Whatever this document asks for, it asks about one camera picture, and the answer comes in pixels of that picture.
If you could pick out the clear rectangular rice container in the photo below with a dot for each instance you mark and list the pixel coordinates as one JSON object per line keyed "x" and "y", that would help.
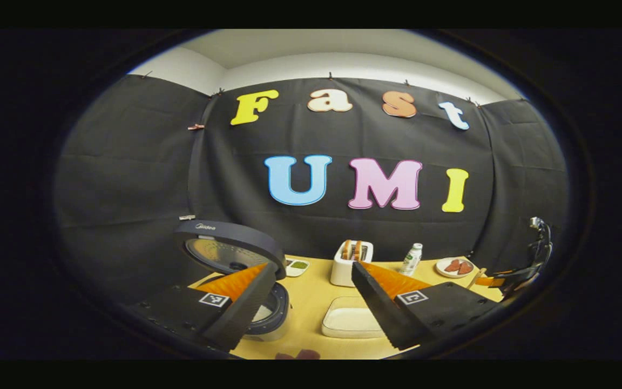
{"x": 346, "y": 319}

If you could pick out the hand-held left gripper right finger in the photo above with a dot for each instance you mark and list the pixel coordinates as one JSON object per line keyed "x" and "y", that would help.
{"x": 378, "y": 310}

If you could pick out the toast bread slice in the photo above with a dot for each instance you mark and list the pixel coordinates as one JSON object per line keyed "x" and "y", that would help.
{"x": 346, "y": 249}
{"x": 358, "y": 250}

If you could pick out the silver cloth clip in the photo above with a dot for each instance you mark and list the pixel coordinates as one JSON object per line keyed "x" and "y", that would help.
{"x": 187, "y": 217}

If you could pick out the white round plate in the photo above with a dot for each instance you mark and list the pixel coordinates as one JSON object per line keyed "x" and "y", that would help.
{"x": 440, "y": 268}

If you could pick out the white divided grain tray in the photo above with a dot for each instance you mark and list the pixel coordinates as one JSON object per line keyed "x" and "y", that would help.
{"x": 298, "y": 266}

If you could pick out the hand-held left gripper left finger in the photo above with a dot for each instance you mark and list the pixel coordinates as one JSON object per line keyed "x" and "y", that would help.
{"x": 246, "y": 313}

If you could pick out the black backdrop cloth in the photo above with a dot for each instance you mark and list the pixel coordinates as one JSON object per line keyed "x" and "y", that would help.
{"x": 127, "y": 189}

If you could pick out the white toaster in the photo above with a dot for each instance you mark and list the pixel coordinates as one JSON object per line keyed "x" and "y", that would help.
{"x": 340, "y": 273}

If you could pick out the white rice heap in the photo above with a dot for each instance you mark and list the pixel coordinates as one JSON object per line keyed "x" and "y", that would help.
{"x": 263, "y": 313}

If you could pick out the red meat slice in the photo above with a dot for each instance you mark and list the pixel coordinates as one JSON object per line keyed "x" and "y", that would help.
{"x": 452, "y": 265}
{"x": 465, "y": 268}

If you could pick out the white bottle with green label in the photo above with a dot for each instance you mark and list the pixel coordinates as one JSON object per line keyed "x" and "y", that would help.
{"x": 411, "y": 260}

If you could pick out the dark grey rice cooker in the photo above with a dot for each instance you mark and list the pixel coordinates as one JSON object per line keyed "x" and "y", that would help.
{"x": 224, "y": 235}

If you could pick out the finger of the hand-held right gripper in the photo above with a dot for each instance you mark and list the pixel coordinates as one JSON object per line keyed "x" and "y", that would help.
{"x": 489, "y": 281}

